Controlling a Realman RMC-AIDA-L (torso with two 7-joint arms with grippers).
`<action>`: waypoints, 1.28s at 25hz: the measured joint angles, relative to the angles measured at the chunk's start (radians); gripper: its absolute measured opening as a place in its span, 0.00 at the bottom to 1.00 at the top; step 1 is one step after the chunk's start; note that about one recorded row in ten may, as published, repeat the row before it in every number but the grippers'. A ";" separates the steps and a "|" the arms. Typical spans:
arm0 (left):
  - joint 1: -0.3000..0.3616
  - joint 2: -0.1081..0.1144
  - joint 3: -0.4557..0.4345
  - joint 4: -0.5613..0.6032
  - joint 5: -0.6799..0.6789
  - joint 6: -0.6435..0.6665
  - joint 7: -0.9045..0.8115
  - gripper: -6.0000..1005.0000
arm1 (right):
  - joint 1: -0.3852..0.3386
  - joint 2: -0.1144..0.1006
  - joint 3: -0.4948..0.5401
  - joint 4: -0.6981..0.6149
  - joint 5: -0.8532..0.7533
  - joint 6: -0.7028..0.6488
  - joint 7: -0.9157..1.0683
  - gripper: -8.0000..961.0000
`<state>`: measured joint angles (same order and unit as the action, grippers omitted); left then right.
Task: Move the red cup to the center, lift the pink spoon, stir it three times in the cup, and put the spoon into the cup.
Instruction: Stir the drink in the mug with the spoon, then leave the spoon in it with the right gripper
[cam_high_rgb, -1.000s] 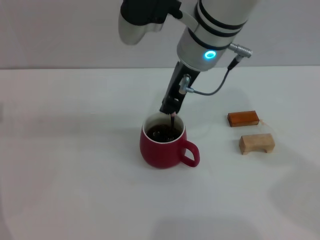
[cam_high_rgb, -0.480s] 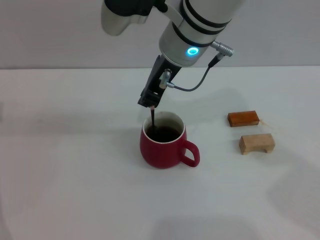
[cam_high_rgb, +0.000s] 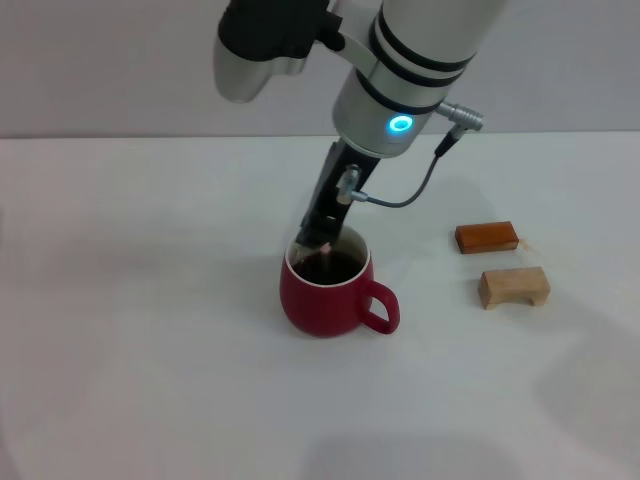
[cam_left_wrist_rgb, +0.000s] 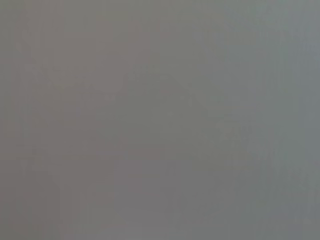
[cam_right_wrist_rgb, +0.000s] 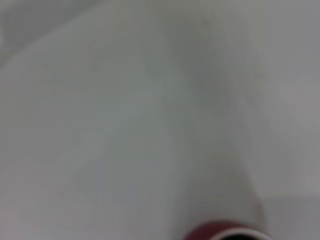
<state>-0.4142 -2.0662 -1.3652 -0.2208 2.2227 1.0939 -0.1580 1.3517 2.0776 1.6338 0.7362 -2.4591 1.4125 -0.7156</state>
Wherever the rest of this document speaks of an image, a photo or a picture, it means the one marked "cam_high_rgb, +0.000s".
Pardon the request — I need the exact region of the dark orange wooden block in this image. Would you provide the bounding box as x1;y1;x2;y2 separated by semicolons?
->
454;220;519;256

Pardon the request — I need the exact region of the grey cable with metal connectors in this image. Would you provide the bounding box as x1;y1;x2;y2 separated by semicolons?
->
335;100;486;209

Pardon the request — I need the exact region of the light wooden arch block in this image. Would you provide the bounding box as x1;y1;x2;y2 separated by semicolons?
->
477;266;552;312

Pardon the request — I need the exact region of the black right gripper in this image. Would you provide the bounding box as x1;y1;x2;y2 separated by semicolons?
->
293;141;384;250

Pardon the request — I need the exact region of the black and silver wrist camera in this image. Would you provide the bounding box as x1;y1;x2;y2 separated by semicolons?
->
213;0;346;105

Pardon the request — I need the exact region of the red ceramic cup with coffee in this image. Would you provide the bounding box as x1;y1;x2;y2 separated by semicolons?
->
278;225;401;339

